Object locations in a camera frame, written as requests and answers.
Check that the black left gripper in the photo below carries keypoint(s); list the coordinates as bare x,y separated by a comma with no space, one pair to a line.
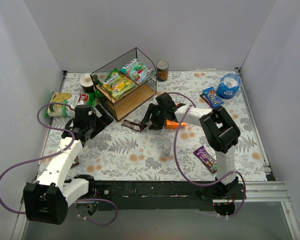
95,124

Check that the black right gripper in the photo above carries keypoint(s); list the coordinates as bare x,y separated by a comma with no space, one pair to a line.
158,114

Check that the brown chocolate bar wrapper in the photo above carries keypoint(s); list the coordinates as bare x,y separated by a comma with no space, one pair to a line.
133,125

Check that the green Fox's candy bag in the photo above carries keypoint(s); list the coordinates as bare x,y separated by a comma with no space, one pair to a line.
116,84

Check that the teal Fox's candy bag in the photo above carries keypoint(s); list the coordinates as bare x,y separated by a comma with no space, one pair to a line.
137,71

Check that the brown purple chocolate bar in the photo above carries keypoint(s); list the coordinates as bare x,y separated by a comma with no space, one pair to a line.
75,162

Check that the purple M&M's candy bag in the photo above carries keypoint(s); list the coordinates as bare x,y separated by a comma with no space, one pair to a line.
209,162

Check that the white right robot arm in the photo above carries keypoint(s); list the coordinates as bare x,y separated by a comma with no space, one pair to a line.
219,128

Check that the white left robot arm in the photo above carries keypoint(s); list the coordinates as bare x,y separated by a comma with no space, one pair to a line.
47,199

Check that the blue M&M's candy bag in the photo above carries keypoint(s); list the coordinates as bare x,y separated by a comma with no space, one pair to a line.
210,96

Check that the orange Scrub Daddy box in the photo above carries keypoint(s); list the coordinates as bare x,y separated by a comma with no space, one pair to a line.
172,125

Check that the green cassava chips bag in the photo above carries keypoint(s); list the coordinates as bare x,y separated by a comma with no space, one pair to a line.
71,99

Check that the green glass bottle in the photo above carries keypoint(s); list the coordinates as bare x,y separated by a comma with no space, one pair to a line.
96,82

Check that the dark cup with white lid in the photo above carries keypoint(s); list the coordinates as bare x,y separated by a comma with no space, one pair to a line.
87,83

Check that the food tin can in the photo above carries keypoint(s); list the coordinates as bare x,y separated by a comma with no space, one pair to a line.
162,70

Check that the blue M&M's character bag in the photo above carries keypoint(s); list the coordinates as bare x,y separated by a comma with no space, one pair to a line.
228,87

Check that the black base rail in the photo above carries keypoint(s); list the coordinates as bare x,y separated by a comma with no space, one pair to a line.
158,195

